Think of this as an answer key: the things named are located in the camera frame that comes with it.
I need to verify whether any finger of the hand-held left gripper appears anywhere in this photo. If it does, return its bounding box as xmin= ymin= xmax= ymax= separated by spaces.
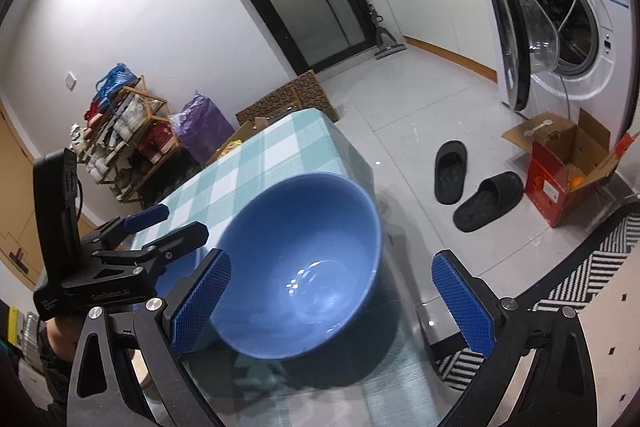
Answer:
xmin=92 ymin=222 xmax=209 ymax=278
xmin=82 ymin=203 xmax=170 ymax=248

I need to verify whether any red cardboard box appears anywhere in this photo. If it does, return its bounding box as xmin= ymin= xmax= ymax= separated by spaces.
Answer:
xmin=501 ymin=108 xmax=632 ymax=229

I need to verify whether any open cardboard box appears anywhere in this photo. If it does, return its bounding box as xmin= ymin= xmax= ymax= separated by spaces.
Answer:
xmin=205 ymin=117 xmax=271 ymax=165

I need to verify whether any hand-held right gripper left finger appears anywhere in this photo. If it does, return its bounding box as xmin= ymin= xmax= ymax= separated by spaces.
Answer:
xmin=67 ymin=249 xmax=233 ymax=427

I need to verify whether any purple plastic bag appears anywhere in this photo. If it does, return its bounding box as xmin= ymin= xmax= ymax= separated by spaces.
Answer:
xmin=169 ymin=92 xmax=236 ymax=166

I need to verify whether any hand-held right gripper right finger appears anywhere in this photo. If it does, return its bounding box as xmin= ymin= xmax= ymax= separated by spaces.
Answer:
xmin=431 ymin=249 xmax=598 ymax=427

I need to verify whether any wooden shoe rack with shoes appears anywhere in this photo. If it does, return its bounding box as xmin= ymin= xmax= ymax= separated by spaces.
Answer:
xmin=70 ymin=64 xmax=181 ymax=202

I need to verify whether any black slipper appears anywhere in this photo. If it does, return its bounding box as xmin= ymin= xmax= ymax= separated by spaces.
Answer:
xmin=434 ymin=140 xmax=468 ymax=206
xmin=452 ymin=172 xmax=525 ymax=234

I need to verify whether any person's left forearm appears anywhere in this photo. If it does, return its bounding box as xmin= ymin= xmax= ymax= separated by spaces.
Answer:
xmin=37 ymin=317 xmax=83 ymax=363

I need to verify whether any brown circle-pattern doormat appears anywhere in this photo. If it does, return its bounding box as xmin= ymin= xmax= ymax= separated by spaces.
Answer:
xmin=235 ymin=69 xmax=341 ymax=125

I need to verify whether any white washing machine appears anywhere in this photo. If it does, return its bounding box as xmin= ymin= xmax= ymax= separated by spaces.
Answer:
xmin=462 ymin=0 xmax=638 ymax=132

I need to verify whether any teal checked tablecloth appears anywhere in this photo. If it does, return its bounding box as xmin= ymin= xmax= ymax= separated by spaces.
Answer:
xmin=127 ymin=109 xmax=451 ymax=427

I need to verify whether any upright floor cleaner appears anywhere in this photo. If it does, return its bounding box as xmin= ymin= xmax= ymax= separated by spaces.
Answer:
xmin=367 ymin=4 xmax=407 ymax=59

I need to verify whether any black white striped rug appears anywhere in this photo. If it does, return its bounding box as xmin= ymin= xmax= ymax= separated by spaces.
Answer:
xmin=430 ymin=194 xmax=640 ymax=427

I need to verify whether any wooden wardrobe door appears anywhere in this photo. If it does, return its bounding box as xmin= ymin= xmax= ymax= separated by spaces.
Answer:
xmin=0 ymin=102 xmax=101 ymax=288

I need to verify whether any blue bowl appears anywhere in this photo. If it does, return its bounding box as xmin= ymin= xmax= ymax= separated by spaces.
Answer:
xmin=207 ymin=172 xmax=383 ymax=360

